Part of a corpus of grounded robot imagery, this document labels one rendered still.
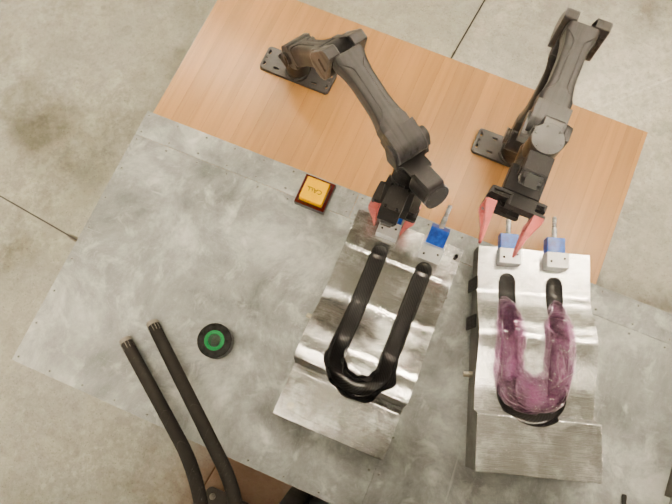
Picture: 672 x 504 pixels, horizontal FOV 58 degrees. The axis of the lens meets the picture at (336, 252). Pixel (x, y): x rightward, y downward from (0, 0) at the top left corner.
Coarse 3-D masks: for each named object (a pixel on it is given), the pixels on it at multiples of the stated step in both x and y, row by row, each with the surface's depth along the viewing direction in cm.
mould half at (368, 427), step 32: (352, 256) 140; (416, 256) 139; (448, 256) 139; (352, 288) 138; (384, 288) 138; (448, 288) 138; (320, 320) 133; (384, 320) 136; (416, 320) 136; (320, 352) 130; (352, 352) 130; (416, 352) 132; (288, 384) 135; (320, 384) 135; (288, 416) 133; (320, 416) 133; (352, 416) 133; (384, 416) 133; (384, 448) 131
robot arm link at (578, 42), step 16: (560, 16) 125; (576, 16) 115; (560, 32) 120; (576, 32) 115; (592, 32) 115; (608, 32) 115; (560, 48) 117; (576, 48) 114; (592, 48) 121; (560, 64) 113; (576, 64) 113; (560, 80) 112; (576, 80) 113; (544, 96) 112; (560, 96) 112; (544, 112) 111; (560, 112) 111; (528, 128) 112
